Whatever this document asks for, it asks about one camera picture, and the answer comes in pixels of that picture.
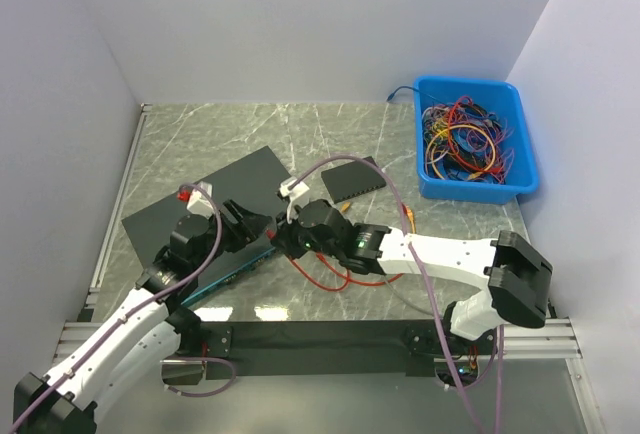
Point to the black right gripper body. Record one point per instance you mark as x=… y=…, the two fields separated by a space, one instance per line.
x=299 y=242

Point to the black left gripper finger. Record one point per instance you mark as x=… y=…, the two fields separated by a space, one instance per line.
x=243 y=221
x=252 y=240

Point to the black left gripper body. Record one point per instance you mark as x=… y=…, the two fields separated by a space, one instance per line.
x=231 y=234

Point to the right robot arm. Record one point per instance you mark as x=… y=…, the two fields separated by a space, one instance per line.
x=511 y=277

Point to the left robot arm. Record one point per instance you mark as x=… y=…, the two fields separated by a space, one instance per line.
x=150 y=325

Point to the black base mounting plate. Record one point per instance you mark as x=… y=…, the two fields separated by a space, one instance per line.
x=273 y=348

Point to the blue plastic bin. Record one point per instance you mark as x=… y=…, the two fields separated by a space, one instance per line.
x=472 y=140

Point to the large black network switch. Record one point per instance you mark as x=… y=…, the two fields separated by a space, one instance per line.
x=251 y=181

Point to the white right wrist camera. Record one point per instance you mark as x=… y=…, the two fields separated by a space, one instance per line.
x=294 y=191

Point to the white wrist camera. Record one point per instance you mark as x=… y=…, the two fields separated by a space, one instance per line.
x=294 y=191
x=196 y=202

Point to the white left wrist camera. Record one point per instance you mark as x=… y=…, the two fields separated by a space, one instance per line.
x=196 y=202

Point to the small black network switch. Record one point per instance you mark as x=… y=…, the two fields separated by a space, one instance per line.
x=351 y=180

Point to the aluminium frame rail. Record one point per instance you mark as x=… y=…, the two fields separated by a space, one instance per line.
x=556 y=340

